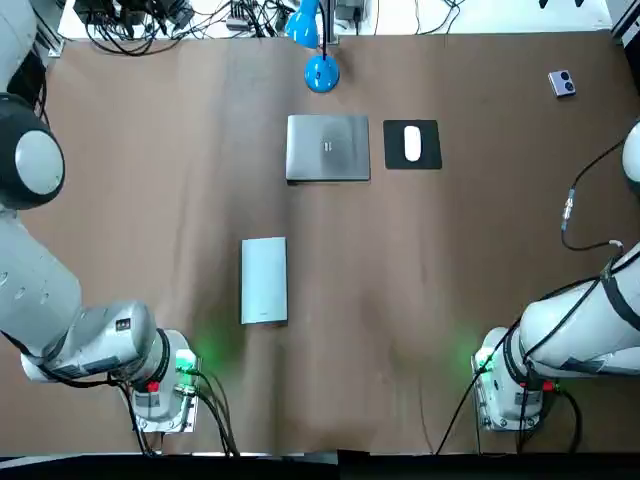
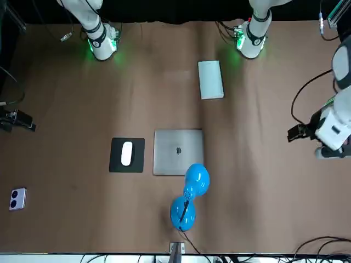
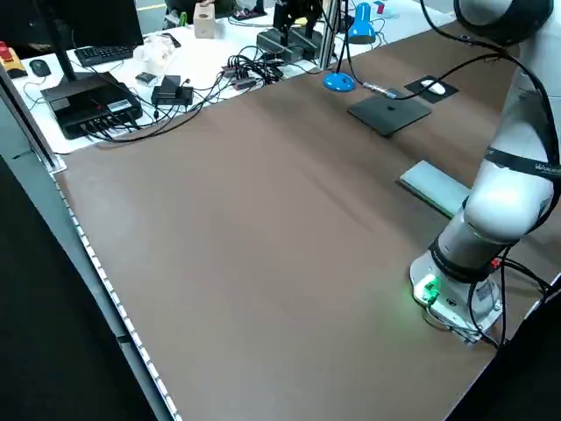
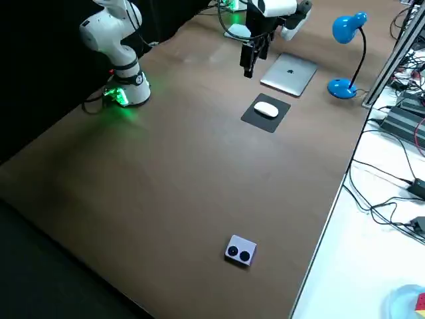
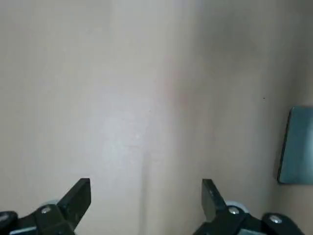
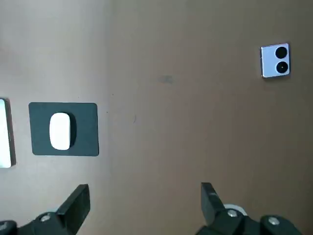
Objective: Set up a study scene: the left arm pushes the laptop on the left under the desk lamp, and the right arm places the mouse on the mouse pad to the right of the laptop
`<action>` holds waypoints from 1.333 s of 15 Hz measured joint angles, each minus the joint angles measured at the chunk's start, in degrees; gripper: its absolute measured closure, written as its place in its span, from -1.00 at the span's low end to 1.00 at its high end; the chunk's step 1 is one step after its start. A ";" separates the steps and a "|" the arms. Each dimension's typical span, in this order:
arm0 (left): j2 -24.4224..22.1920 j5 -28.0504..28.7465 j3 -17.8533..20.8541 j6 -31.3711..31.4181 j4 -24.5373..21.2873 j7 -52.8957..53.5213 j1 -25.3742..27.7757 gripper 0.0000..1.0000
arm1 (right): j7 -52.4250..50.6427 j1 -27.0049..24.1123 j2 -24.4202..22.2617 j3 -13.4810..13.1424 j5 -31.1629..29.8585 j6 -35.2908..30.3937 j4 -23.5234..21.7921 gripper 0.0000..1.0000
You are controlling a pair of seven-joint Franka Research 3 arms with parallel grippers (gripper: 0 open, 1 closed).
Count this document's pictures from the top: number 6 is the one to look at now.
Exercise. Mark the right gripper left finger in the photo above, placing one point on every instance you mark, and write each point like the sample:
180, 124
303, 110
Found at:
63, 218

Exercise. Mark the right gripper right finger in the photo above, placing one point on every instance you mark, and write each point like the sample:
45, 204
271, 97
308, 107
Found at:
215, 218

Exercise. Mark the white computer mouse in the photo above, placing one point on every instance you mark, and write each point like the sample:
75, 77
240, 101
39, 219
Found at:
60, 131

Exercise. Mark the silver laptop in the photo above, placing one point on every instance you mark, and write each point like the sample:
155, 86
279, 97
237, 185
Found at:
5, 134

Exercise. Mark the black mouse pad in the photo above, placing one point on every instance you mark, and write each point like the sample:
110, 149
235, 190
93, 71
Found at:
86, 129

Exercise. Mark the purple folded flip phone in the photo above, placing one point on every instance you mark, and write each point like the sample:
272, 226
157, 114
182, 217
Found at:
269, 61

